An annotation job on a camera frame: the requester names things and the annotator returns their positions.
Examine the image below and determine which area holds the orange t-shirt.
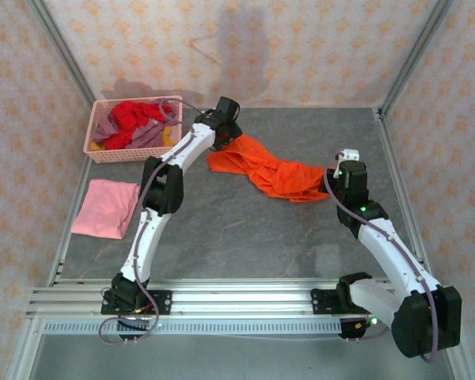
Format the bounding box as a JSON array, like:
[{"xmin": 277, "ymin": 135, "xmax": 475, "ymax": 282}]
[{"xmin": 207, "ymin": 132, "xmax": 332, "ymax": 203}]

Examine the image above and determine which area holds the yellow t-shirt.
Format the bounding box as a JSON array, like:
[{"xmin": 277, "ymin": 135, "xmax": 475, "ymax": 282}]
[{"xmin": 89, "ymin": 125, "xmax": 176, "ymax": 152}]

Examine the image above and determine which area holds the pile of clothes in basket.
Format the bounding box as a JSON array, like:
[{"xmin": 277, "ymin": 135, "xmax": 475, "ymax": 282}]
[{"xmin": 91, "ymin": 101, "xmax": 179, "ymax": 150}]

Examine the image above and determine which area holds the red t-shirt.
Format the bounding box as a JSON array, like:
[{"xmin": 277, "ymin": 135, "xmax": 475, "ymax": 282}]
[{"xmin": 102, "ymin": 101, "xmax": 165, "ymax": 150}]

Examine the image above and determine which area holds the pink plastic basket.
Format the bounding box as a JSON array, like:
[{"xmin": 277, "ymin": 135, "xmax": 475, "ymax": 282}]
[{"xmin": 82, "ymin": 94, "xmax": 184, "ymax": 165}]

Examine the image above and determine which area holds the pink t-shirt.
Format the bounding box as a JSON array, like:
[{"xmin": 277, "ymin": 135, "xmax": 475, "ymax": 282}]
[{"xmin": 70, "ymin": 178, "xmax": 142, "ymax": 241}]

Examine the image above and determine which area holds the aluminium table side rail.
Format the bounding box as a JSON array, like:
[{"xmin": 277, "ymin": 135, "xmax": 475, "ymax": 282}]
[
  {"xmin": 373, "ymin": 107, "xmax": 435, "ymax": 284},
  {"xmin": 47, "ymin": 158, "xmax": 94, "ymax": 286}
]

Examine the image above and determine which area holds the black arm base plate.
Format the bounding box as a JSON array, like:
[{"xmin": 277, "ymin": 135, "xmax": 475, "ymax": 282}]
[
  {"xmin": 101, "ymin": 290, "xmax": 173, "ymax": 316},
  {"xmin": 310, "ymin": 287, "xmax": 355, "ymax": 316}
]

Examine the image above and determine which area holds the aluminium frame post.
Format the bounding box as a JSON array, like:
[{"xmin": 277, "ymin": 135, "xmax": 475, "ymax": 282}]
[
  {"xmin": 378, "ymin": 0, "xmax": 455, "ymax": 115},
  {"xmin": 25, "ymin": 0, "xmax": 100, "ymax": 108}
]

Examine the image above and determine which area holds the aluminium mounting rail beam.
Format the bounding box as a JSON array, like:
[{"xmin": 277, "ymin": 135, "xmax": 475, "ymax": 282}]
[{"xmin": 25, "ymin": 278, "xmax": 397, "ymax": 317}]

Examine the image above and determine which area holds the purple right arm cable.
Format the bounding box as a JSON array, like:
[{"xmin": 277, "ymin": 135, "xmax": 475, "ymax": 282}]
[{"xmin": 323, "ymin": 173, "xmax": 439, "ymax": 364}]

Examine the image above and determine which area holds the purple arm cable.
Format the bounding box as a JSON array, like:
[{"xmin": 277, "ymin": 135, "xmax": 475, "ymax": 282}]
[
  {"xmin": 97, "ymin": 97, "xmax": 207, "ymax": 348},
  {"xmin": 323, "ymin": 173, "xmax": 439, "ymax": 364}
]

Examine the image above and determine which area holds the slotted grey cable duct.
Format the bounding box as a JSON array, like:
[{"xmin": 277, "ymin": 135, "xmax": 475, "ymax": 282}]
[{"xmin": 43, "ymin": 319, "xmax": 344, "ymax": 336}]

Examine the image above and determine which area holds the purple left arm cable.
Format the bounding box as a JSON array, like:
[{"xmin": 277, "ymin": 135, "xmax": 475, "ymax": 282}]
[{"xmin": 97, "ymin": 97, "xmax": 207, "ymax": 348}]

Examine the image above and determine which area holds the aluminium frame leg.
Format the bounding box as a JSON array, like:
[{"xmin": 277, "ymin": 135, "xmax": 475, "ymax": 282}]
[
  {"xmin": 445, "ymin": 348, "xmax": 475, "ymax": 380},
  {"xmin": 6, "ymin": 316, "xmax": 44, "ymax": 380}
]

